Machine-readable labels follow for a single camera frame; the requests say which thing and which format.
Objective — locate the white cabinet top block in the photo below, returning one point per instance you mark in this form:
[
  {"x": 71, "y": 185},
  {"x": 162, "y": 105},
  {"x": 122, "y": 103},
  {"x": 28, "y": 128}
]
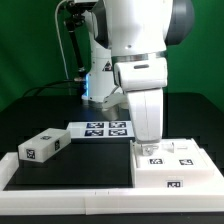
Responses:
[{"x": 44, "y": 145}]

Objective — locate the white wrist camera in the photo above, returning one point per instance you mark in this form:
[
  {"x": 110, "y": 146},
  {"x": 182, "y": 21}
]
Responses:
[{"x": 115, "y": 99}]

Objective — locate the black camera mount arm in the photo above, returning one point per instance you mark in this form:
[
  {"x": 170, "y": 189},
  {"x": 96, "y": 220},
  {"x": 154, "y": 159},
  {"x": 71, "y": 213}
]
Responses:
[{"x": 76, "y": 9}]

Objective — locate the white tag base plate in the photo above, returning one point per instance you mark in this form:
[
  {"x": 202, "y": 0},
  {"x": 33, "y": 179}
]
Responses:
[{"x": 101, "y": 129}]

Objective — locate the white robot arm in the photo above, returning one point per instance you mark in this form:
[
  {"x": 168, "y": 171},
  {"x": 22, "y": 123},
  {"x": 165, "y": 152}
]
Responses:
[{"x": 138, "y": 32}]

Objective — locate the white cabinet body box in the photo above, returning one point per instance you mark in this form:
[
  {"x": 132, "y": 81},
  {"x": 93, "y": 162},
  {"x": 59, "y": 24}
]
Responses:
[{"x": 162, "y": 176}]

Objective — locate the white U-shaped fence frame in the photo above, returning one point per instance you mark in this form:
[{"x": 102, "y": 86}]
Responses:
[{"x": 208, "y": 198}]

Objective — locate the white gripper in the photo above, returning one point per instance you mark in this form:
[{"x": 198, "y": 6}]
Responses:
[{"x": 142, "y": 83}]

